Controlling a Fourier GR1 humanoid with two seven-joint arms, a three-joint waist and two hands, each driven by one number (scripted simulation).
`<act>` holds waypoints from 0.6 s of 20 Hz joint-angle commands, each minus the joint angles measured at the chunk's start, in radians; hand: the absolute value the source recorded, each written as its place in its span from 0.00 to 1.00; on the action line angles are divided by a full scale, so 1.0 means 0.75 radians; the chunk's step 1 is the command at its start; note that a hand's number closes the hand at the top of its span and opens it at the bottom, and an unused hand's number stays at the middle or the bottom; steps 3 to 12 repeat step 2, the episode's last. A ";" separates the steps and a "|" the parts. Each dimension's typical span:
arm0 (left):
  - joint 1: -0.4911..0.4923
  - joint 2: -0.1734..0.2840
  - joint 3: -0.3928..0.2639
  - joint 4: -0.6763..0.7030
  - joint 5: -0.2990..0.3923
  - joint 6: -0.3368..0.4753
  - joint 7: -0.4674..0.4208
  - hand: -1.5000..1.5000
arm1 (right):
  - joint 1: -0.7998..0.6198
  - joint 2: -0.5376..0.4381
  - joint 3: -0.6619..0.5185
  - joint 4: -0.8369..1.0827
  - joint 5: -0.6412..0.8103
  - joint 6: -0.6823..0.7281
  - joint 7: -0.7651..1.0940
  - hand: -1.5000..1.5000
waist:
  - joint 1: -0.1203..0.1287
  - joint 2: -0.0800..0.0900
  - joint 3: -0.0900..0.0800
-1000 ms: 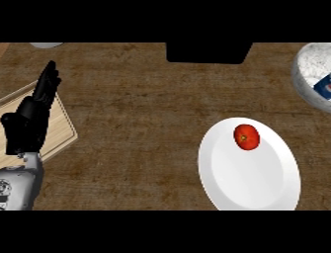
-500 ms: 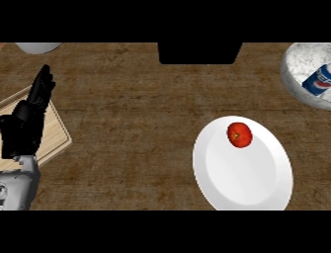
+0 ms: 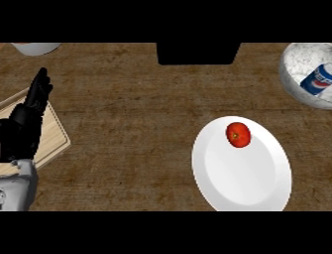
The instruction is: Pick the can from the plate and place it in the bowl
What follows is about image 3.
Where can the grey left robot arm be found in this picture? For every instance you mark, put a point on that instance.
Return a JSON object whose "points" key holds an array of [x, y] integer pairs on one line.
{"points": [[7, 191]]}

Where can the blue and white can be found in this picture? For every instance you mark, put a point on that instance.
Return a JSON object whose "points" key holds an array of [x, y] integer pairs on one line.
{"points": [[320, 79]]}

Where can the white oval plate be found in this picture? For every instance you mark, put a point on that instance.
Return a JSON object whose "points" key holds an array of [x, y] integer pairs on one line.
{"points": [[243, 172]]}

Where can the red tomato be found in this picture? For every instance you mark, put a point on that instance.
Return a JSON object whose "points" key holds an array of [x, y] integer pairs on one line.
{"points": [[237, 134]]}

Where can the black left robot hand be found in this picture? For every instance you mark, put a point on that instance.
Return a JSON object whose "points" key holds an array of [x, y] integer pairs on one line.
{"points": [[23, 132]]}

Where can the pale grey round container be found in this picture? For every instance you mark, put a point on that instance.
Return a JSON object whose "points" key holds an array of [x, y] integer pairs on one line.
{"points": [[35, 48]]}

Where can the black appliance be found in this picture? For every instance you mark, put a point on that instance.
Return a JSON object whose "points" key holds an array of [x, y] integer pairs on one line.
{"points": [[198, 53]]}

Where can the white marbled bowl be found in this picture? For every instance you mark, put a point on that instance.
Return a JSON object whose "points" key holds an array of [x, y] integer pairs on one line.
{"points": [[301, 64]]}

